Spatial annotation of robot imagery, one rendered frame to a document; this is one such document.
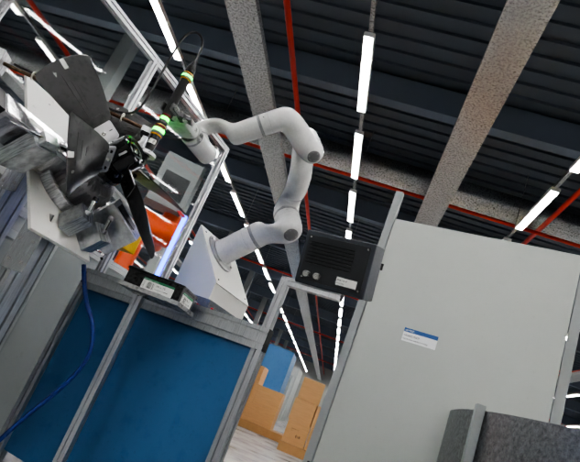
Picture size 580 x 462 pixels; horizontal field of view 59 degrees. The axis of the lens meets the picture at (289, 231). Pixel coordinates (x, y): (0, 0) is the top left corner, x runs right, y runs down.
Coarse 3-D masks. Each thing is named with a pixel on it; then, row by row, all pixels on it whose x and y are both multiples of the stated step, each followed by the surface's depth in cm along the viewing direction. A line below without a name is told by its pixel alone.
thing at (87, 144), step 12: (72, 120) 142; (72, 132) 142; (84, 132) 147; (96, 132) 153; (72, 144) 142; (84, 144) 148; (96, 144) 154; (108, 144) 161; (84, 156) 149; (96, 156) 156; (72, 168) 144; (84, 168) 151; (96, 168) 159; (72, 180) 145; (84, 180) 154
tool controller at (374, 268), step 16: (320, 240) 180; (336, 240) 178; (352, 240) 176; (304, 256) 182; (320, 256) 179; (336, 256) 176; (352, 256) 174; (368, 256) 172; (304, 272) 178; (320, 272) 178; (336, 272) 175; (352, 272) 173; (368, 272) 171; (320, 288) 178; (336, 288) 174; (352, 288) 172; (368, 288) 173
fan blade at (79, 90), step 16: (48, 64) 159; (80, 64) 167; (48, 80) 158; (64, 80) 162; (80, 80) 166; (96, 80) 171; (64, 96) 162; (80, 96) 166; (96, 96) 170; (80, 112) 166; (96, 112) 169
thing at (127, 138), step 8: (128, 136) 173; (112, 144) 171; (120, 144) 169; (128, 144) 172; (136, 144) 178; (120, 152) 169; (128, 152) 169; (112, 160) 169; (120, 160) 169; (128, 160) 170; (136, 160) 170; (144, 160) 177; (112, 168) 172; (120, 168) 171; (128, 168) 172; (136, 168) 173; (104, 176) 170; (112, 176) 174; (120, 176) 180; (112, 184) 174
